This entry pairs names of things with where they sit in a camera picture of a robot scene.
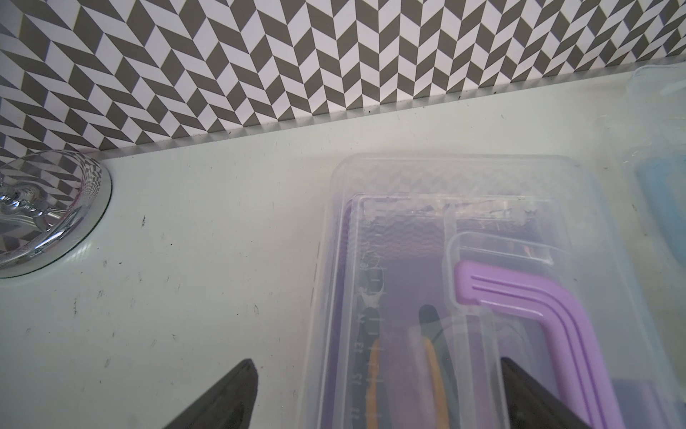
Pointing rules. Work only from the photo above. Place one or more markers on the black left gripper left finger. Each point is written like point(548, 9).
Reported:
point(228, 404)

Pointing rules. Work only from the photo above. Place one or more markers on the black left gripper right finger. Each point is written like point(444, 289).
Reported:
point(530, 405)

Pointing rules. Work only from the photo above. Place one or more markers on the purple toolbox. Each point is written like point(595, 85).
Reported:
point(519, 258)

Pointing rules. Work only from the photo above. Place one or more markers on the blue toolbox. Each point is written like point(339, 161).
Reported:
point(646, 132)

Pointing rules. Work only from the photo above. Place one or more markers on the yellow black pliers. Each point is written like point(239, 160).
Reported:
point(404, 380)

